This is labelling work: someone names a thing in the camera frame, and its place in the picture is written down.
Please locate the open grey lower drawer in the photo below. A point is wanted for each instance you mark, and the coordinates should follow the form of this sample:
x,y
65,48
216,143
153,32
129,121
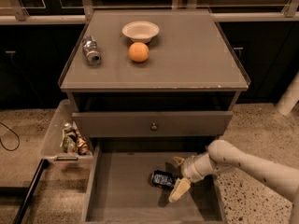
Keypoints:
x,y
120,190

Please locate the blue pepsi can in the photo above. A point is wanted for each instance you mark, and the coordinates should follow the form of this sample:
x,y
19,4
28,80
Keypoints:
x,y
163,180

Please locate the round brass drawer knob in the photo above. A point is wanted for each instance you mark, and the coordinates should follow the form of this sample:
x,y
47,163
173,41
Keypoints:
x,y
154,127

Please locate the crushed silver can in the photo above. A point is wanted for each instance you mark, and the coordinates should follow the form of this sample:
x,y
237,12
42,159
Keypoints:
x,y
90,51

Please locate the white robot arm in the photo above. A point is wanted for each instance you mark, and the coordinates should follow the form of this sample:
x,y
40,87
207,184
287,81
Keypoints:
x,y
222,156

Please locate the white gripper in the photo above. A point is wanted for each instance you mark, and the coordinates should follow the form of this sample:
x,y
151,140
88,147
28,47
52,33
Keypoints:
x,y
188,170

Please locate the orange fruit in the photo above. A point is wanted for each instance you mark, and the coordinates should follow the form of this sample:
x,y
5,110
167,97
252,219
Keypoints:
x,y
139,52

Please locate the white paper bowl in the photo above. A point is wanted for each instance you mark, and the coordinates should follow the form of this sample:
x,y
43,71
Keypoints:
x,y
140,31

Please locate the closed grey upper drawer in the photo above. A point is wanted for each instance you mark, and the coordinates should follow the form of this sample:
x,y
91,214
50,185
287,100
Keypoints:
x,y
137,124

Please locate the clear plastic storage bin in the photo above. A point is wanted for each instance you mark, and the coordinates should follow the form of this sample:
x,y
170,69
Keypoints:
x,y
51,149

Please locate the grey wooden drawer cabinet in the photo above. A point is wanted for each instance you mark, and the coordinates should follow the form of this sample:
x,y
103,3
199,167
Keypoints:
x,y
190,68

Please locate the brown snack packet in bin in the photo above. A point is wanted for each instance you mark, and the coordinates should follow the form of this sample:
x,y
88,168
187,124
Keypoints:
x,y
83,147

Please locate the metal window rail frame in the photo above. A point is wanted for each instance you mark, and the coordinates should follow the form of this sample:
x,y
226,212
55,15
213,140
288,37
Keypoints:
x,y
81,11

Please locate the green snack packet in bin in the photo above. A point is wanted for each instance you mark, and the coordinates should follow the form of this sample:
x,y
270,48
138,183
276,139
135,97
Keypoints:
x,y
69,140

